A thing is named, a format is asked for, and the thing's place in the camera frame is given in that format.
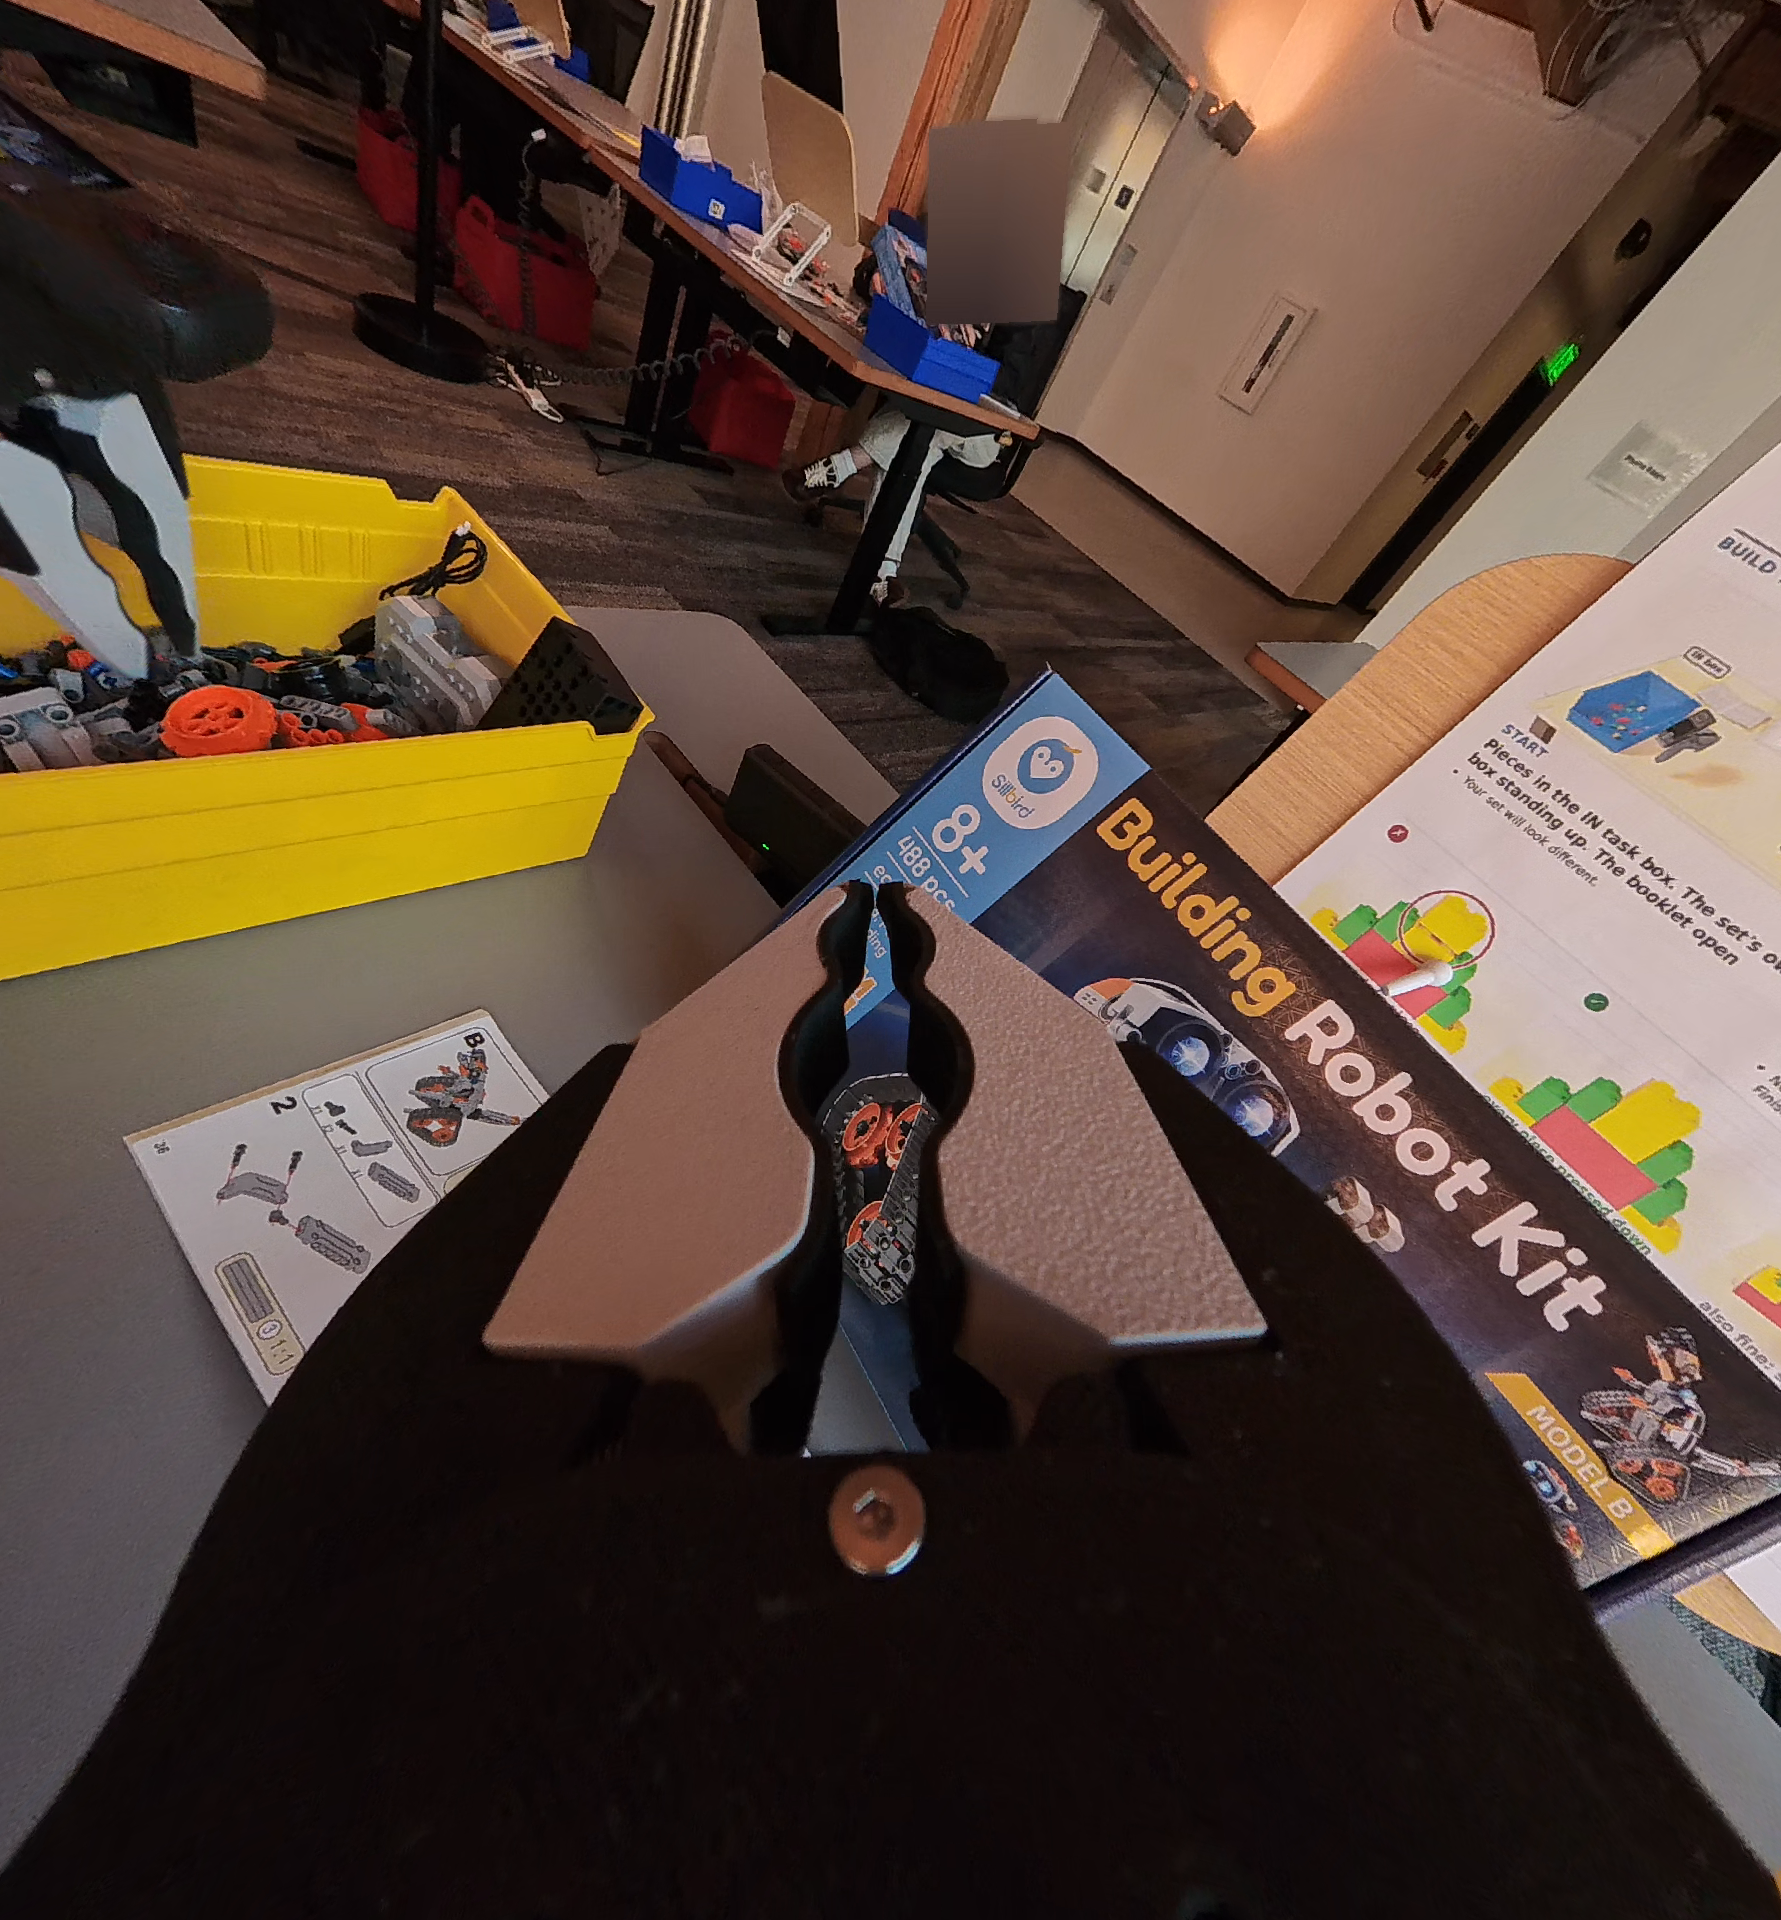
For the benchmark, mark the brown wooden desk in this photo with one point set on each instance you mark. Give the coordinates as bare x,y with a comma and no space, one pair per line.
184,45

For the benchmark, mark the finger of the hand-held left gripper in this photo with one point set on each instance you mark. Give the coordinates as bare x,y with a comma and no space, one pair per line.
57,555
110,427

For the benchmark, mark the printed task sheet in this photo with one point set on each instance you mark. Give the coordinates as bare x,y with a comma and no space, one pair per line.
1654,902

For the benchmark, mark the plywood board stand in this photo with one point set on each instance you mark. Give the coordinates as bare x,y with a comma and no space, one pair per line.
814,150

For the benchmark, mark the black power brick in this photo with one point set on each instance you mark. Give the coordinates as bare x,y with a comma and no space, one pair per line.
784,811

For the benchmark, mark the orange gear wheel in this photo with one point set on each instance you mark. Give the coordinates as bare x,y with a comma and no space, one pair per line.
215,722

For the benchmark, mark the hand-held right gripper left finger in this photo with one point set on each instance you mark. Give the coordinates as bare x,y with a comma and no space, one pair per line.
666,1186

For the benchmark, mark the wooden post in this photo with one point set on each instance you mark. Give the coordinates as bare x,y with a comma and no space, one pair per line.
965,61

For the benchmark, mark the pile of building pieces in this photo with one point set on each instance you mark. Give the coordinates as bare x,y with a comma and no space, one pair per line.
80,721

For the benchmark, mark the wall lamp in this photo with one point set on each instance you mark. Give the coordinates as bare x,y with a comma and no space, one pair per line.
1227,123

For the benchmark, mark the blue plastic bin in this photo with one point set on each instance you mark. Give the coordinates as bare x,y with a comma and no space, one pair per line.
928,360
696,187

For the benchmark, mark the grey motor block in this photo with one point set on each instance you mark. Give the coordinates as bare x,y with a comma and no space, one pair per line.
433,662

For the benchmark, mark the black office chair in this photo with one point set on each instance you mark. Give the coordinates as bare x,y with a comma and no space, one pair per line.
1040,360

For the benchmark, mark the yellow plastic bin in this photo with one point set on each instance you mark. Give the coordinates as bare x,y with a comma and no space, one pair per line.
230,871

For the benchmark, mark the plywood sheet holder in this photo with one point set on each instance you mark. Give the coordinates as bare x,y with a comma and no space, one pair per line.
1371,721

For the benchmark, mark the small green exit sign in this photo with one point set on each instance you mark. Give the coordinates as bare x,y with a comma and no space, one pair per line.
1559,360

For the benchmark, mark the assembly instruction booklet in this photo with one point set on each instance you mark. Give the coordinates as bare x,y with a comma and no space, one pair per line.
304,1201

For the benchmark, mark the long wooden table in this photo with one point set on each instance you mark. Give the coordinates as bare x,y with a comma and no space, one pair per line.
830,338

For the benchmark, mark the white wall cabinet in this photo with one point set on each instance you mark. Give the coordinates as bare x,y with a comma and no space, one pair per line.
1265,353

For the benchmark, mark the black monitor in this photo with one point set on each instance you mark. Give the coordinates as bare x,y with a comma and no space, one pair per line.
801,30

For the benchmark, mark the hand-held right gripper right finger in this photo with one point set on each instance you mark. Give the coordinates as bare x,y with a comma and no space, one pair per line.
1085,1186

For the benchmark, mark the robot kit box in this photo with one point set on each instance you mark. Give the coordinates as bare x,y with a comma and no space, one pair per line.
1354,1124

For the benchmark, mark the grey desk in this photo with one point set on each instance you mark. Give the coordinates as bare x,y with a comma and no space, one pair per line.
49,1124

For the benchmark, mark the black backpack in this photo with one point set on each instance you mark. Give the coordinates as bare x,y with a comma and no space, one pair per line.
935,662

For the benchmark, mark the grey elevator door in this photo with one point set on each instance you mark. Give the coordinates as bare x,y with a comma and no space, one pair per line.
1131,165

